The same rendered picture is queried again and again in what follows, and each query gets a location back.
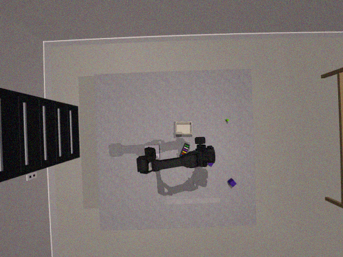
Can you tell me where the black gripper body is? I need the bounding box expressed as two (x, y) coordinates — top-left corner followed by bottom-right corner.
(193, 137), (208, 167)

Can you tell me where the purple cube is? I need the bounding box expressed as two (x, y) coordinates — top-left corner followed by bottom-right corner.
(227, 178), (236, 187)

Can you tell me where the cream shallow tray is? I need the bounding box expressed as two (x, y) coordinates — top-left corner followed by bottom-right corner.
(175, 122), (192, 134)

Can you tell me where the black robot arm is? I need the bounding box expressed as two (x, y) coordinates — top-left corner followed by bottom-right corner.
(136, 146), (215, 174)

